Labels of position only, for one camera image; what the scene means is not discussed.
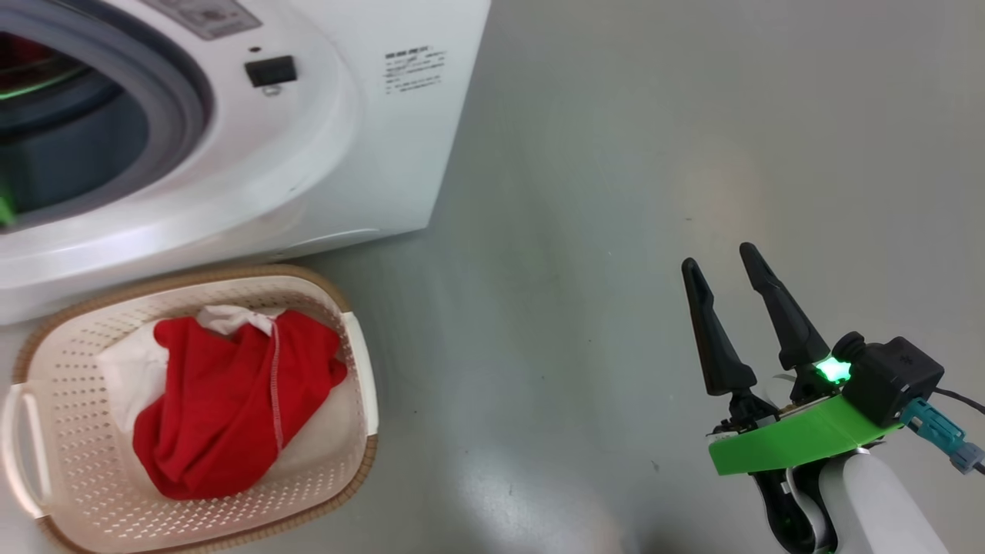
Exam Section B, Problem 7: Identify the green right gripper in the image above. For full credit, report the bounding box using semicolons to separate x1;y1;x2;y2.
681;242;901;476

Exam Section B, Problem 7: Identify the thin black right camera cable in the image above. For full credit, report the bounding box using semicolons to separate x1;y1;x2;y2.
935;387;985;416

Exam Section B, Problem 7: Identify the white front-load washing machine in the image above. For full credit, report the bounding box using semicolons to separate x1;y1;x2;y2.
0;0;492;325

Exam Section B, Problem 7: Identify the grey warning label sticker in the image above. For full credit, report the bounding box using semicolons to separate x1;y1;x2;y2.
142;0;262;41

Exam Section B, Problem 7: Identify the red and white garment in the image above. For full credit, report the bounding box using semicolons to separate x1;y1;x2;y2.
96;305;349;501

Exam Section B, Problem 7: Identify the cream perforated basket brown rim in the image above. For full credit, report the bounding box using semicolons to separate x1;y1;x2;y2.
0;264;379;554

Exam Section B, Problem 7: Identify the black door lock socket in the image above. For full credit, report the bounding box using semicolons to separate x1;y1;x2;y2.
245;55;298;88

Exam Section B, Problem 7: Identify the teal right camera cable connector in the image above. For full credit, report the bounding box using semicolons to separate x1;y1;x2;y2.
900;398;985;474

